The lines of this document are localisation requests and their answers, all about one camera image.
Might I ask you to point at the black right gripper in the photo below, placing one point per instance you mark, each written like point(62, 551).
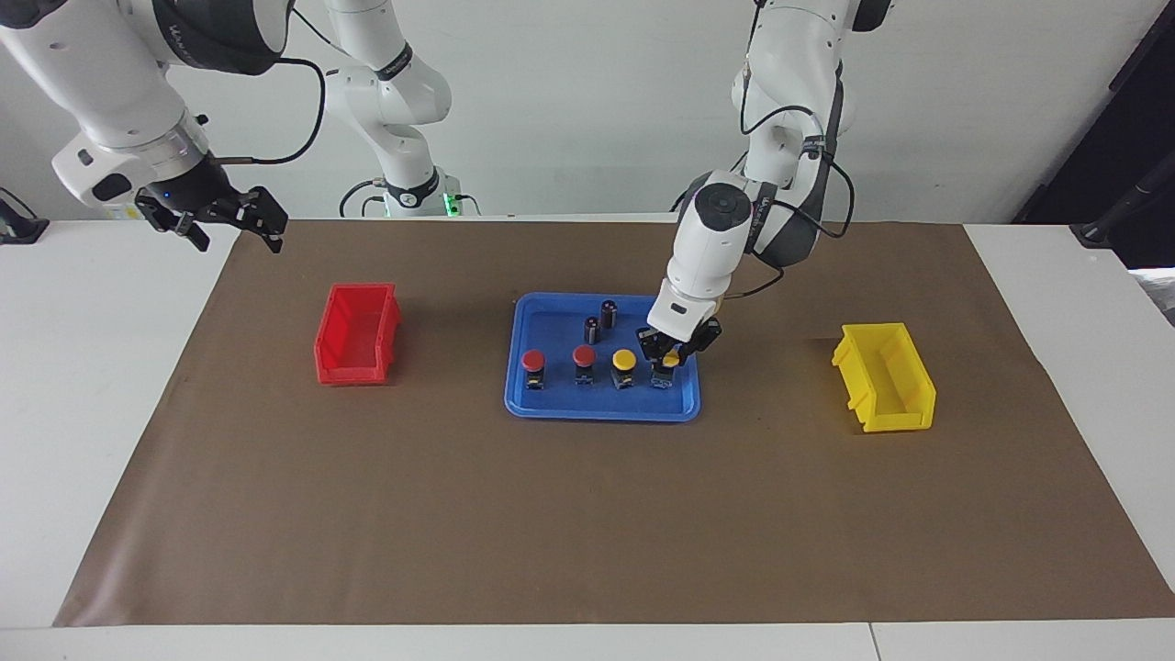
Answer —
point(193, 188)

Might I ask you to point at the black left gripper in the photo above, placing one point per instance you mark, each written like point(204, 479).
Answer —
point(684, 332)

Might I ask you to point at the yellow push button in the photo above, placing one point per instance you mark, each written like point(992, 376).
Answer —
point(670, 360)
point(624, 359)

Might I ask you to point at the red push button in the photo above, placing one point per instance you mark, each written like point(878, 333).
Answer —
point(533, 361)
point(584, 356)

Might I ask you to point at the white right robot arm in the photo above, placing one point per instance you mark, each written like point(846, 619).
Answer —
point(101, 73)

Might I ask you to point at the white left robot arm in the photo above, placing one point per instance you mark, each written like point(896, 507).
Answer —
point(711, 248)

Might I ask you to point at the blue plastic tray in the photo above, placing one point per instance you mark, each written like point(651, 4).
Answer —
point(560, 404)

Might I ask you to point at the black cylindrical capacitor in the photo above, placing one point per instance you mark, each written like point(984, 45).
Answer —
point(609, 313)
point(592, 330)

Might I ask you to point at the brown paper mat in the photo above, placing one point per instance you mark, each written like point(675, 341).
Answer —
point(587, 514)

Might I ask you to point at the red plastic bin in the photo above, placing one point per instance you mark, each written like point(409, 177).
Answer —
point(349, 375)

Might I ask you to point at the black desk clamp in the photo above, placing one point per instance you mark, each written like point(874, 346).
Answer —
point(18, 229)

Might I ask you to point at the yellow plastic bin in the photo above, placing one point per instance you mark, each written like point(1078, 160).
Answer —
point(904, 422)

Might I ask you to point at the grey metallic object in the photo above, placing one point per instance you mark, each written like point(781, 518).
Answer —
point(1155, 294)

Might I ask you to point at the dark panel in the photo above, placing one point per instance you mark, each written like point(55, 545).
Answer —
point(1138, 110)

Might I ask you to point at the white wall outlet box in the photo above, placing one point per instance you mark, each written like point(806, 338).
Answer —
point(117, 212)

